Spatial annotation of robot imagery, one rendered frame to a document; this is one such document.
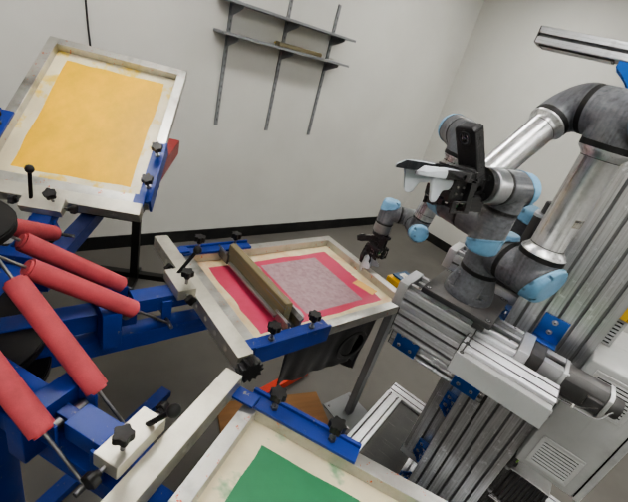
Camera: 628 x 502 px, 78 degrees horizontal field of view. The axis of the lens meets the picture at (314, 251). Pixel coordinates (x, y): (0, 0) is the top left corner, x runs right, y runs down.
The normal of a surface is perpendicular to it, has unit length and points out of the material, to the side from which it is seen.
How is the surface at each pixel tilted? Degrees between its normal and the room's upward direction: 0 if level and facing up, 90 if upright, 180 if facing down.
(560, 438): 90
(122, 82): 32
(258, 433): 0
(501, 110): 90
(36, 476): 0
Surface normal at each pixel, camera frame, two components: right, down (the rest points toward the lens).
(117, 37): 0.59, 0.50
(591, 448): -0.60, 0.22
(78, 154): 0.28, -0.47
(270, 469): 0.25, -0.86
